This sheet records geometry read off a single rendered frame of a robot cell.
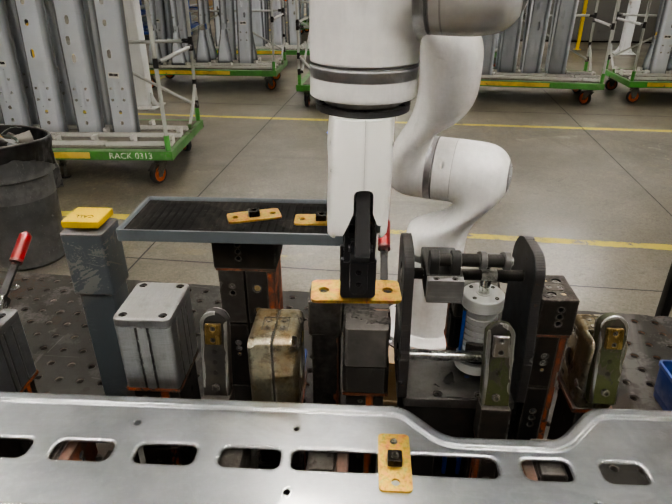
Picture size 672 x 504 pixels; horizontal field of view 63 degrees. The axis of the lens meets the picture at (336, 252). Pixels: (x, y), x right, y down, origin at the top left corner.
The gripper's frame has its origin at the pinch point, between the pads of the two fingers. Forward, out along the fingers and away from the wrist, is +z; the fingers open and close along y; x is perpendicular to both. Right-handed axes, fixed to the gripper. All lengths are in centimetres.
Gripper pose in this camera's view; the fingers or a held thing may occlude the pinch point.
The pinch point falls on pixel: (357, 270)
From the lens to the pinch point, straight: 51.3
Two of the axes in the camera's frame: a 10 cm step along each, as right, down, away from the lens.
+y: 0.1, 4.6, -8.9
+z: -0.1, 8.9, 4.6
